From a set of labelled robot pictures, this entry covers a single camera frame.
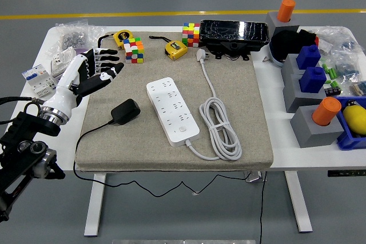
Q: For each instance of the grey block with hole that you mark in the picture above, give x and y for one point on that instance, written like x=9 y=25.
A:
x=271 y=21
x=294 y=98
x=288 y=67
x=308 y=135

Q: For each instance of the white blue circuit breaker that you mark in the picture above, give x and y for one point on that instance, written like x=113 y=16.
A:
x=34 y=79

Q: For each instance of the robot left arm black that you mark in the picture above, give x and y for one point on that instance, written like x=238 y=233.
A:
x=25 y=129

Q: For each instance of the blue block with knob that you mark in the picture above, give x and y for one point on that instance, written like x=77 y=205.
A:
x=308 y=56
x=312 y=79

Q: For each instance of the colourful puzzle cube twisted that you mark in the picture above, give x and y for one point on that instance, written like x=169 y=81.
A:
x=134 y=52

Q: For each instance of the white table leg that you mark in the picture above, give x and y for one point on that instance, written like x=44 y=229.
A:
x=94 y=207
x=298 y=204

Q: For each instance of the colourful puzzle cube tall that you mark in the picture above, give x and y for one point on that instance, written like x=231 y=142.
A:
x=191 y=35

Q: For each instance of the black table control panel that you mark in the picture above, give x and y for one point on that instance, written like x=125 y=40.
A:
x=346 y=173

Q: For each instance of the plastic bag of metal nuts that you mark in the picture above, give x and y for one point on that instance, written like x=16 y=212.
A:
x=73 y=39

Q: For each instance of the yellow tape measure round label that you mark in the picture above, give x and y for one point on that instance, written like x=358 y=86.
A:
x=123 y=36

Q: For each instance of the clear bag brown parts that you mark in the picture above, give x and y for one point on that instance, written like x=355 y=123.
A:
x=358 y=88

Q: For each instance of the yellow tape measure square label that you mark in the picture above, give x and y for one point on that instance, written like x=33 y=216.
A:
x=175 y=49

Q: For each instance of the black cracked glossy device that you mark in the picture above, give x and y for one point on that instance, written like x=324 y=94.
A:
x=228 y=31

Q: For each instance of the orange cylinder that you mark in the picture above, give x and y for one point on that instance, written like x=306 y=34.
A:
x=326 y=111
x=286 y=9

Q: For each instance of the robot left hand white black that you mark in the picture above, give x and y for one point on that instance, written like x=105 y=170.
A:
x=68 y=81

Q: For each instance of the silver under-table bracket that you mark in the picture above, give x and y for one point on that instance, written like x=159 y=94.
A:
x=253 y=177

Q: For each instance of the black power adapter plug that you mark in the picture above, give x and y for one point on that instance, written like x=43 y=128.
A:
x=125 y=111

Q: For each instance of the green small cylinder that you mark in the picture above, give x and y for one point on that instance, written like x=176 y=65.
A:
x=333 y=73
x=327 y=81
x=325 y=68

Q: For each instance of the black cloth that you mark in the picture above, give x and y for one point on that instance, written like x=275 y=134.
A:
x=286 y=42

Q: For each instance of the small black component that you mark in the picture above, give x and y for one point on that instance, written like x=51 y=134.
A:
x=333 y=91

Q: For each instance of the grey-brown mat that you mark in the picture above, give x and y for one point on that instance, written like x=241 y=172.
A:
x=120 y=147

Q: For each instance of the blue plastic bin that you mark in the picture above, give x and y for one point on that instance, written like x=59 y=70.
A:
x=347 y=141

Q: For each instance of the white wall socket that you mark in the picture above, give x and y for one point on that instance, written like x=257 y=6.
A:
x=58 y=62

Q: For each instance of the white power strip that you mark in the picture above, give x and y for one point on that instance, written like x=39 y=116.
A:
x=171 y=112

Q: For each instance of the clear plastic parts bag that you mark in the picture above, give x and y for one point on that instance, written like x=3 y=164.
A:
x=334 y=39

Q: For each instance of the clear bag blue parts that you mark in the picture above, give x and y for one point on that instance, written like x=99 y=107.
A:
x=346 y=68

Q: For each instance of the yellow rounded object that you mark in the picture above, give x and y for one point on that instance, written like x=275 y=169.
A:
x=356 y=118

